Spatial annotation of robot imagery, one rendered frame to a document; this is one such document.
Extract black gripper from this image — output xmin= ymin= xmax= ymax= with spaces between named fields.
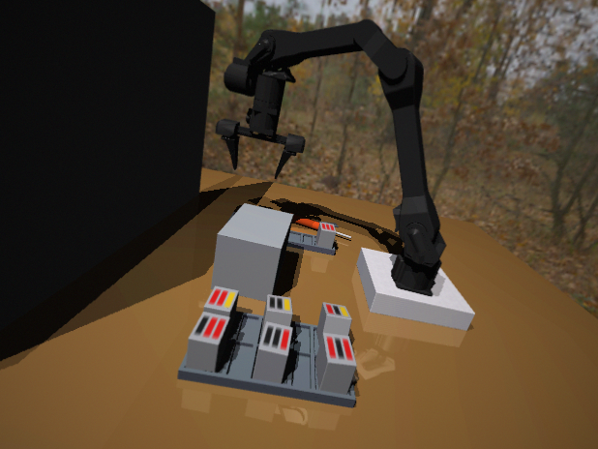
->
xmin=216 ymin=99 xmax=305 ymax=179

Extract large black wall panel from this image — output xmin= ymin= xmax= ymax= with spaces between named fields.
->
xmin=0 ymin=0 xmax=215 ymax=331

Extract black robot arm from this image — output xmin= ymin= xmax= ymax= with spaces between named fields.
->
xmin=224 ymin=19 xmax=447 ymax=296

